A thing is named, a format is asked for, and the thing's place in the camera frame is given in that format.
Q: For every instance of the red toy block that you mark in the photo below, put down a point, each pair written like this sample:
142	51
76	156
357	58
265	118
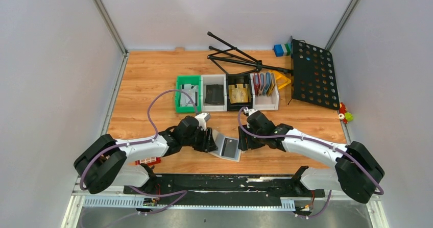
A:
149	161

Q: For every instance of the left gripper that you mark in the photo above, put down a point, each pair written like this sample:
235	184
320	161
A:
208	140

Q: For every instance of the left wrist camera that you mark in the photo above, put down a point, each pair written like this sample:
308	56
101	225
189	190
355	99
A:
202	119

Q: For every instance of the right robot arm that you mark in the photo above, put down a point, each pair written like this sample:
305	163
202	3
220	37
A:
351	168

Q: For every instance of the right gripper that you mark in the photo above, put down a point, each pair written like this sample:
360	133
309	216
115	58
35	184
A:
247	142

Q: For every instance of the red green toy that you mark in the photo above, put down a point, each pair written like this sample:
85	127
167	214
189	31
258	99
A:
344	115

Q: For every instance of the blue card holder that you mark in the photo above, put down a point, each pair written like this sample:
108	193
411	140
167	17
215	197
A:
267	83

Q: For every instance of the black music stand desk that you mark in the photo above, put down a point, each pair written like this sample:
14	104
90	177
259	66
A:
313	77

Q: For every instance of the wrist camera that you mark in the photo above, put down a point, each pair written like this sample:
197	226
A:
202	119
248	112

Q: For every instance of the white slotted cable duct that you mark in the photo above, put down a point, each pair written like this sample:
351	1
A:
145	202

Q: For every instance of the yellow triangle frame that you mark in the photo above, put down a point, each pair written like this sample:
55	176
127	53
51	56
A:
278	80

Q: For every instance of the white cards stack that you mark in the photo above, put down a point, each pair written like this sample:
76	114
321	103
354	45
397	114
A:
190	95

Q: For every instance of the gold cards stack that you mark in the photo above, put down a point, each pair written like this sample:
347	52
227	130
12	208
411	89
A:
239	93

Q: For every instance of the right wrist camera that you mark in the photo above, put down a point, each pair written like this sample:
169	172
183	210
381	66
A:
248	112

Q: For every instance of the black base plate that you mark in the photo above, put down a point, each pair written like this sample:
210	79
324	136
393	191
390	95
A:
228	189

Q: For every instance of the white bin with card holders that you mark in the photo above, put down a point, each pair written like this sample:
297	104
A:
264	102

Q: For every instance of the black cards stack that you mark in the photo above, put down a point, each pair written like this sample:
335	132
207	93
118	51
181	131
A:
214	94

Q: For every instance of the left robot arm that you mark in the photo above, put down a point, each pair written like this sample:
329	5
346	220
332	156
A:
107	161

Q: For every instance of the blue green toy block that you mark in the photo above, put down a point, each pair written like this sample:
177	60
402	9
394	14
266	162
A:
281	50

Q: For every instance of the black tripod legs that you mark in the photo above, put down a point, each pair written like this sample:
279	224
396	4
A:
236	56

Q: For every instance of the white bin with black cards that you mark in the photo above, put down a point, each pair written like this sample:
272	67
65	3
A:
213	79

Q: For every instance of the green bin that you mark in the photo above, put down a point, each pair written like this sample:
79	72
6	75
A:
188	79

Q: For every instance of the red card holder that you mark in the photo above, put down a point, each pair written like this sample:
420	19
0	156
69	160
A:
257	83

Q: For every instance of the dark grey credit card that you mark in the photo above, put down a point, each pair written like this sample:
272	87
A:
230	149

